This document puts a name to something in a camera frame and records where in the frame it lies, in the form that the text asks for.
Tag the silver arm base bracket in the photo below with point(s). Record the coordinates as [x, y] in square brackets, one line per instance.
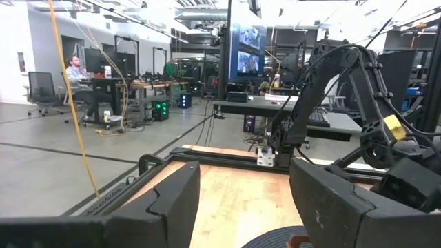
[265, 157]

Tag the person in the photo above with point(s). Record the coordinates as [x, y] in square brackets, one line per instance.
[74, 74]

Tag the black panel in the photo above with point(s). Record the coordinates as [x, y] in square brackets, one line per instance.
[403, 79]

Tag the wooden desk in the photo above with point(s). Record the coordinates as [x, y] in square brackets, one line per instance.
[155, 84]

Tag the black desk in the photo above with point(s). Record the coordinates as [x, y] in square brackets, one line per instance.
[103, 82]

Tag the large display screen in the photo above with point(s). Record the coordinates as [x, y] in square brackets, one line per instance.
[248, 51]

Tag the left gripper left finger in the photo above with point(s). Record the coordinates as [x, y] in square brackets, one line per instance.
[165, 220]

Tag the round dark blue placemat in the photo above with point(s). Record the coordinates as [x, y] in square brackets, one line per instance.
[268, 239]

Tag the yellow tag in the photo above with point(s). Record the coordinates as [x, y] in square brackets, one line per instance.
[395, 127]

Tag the computer with white lights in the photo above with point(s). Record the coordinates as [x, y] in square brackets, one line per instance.
[185, 100]

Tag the wooden three-compartment tray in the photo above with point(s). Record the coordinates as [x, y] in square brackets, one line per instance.
[296, 242]

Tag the black box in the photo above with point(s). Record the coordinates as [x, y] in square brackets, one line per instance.
[237, 97]

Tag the black keyboard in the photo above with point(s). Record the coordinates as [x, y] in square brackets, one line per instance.
[317, 118]

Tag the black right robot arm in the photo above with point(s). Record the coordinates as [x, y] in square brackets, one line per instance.
[310, 103]

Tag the grey office chair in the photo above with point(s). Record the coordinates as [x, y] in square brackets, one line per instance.
[41, 86]

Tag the computer with green lights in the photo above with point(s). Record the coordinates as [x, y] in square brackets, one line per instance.
[160, 110]

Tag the grey table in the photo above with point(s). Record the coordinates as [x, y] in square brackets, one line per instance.
[258, 103]

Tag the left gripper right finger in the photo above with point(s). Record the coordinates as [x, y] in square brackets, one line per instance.
[337, 220]

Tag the computer with pink lights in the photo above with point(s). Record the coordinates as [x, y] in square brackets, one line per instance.
[249, 124]

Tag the black monitor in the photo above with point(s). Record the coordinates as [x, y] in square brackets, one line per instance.
[92, 60]

